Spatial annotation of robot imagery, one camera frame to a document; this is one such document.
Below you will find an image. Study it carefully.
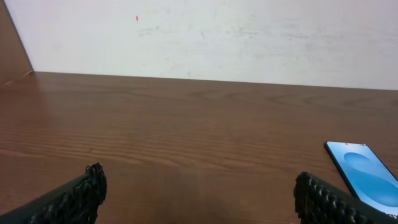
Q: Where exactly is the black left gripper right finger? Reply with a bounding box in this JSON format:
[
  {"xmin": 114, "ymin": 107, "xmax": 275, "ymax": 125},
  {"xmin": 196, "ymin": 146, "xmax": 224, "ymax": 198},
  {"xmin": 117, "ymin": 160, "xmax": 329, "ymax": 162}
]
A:
[{"xmin": 294, "ymin": 172, "xmax": 397, "ymax": 224}]

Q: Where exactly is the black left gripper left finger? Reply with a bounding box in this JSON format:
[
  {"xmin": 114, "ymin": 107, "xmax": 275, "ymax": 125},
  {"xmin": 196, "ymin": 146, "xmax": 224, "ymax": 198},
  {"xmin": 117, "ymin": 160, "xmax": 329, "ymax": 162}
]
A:
[{"xmin": 1, "ymin": 163, "xmax": 107, "ymax": 224}]

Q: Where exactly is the blue screen Galaxy smartphone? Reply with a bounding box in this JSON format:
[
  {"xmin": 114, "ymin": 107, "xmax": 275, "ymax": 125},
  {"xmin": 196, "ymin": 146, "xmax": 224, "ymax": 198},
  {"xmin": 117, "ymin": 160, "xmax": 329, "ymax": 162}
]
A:
[{"xmin": 324, "ymin": 141, "xmax": 397, "ymax": 218}]

